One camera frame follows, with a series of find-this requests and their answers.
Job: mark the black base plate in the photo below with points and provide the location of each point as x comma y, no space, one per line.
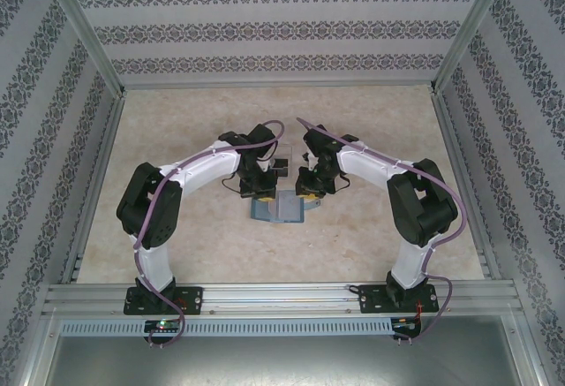
371,300
194,300

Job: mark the grey metal panel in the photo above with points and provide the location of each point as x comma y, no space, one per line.
287,359

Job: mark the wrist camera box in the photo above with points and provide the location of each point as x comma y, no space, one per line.
318,143
260,136

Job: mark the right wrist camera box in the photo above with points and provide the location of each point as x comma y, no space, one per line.
318,143

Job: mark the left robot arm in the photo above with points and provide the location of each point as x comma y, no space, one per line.
203,169

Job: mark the aluminium frame post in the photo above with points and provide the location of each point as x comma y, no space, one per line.
84,28
474,28

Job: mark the small circuit board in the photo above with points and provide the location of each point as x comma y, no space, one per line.
406,324
163,325

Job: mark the aluminium rail beam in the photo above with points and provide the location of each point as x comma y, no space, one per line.
278,297

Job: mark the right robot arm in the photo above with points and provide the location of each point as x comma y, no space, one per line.
371,165

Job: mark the blue leather card holder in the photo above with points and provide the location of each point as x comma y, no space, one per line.
260,214

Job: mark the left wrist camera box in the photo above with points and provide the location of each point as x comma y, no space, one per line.
260,136

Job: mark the aluminium side rail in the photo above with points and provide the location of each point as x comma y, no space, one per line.
90,191
468,191

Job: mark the black card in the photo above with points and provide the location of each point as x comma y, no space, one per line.
280,173
281,163

